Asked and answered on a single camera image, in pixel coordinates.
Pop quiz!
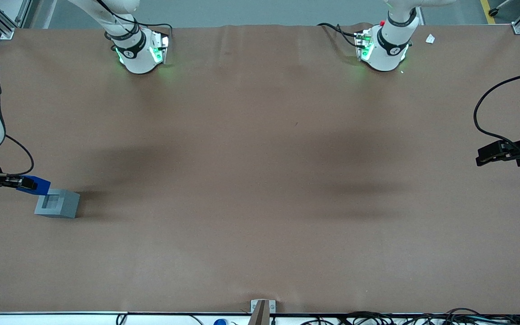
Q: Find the blue plastic part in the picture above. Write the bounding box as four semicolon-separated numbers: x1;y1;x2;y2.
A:
16;175;51;195

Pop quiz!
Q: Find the gray square base block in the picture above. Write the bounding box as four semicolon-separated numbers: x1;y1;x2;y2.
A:
34;189;80;219

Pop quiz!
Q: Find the black caster wheel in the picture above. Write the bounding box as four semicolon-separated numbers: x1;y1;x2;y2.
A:
488;0;513;18

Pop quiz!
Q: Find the brown table cover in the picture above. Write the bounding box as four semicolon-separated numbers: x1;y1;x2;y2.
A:
0;23;520;314

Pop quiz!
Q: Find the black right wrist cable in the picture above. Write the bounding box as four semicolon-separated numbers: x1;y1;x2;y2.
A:
4;134;35;177

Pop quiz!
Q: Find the long black left wrist cable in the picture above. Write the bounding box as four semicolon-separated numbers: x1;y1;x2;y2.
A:
474;69;520;152

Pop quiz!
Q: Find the white table edge rail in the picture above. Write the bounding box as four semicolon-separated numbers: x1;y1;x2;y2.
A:
0;312;520;325

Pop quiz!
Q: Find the black left arm base cable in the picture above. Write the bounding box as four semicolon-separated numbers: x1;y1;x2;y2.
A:
317;23;363;48

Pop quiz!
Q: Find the black arm base cable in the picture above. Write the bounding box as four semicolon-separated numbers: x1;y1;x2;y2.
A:
317;23;363;48
97;0;173;46

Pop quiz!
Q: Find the black tangled cable bundle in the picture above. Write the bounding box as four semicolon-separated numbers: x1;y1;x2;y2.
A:
339;308;520;325

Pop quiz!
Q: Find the black right arm base cable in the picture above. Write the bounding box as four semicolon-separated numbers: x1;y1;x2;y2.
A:
97;0;173;46

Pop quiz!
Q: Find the metal bracket with post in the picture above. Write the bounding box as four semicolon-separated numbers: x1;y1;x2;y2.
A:
251;299;276;325

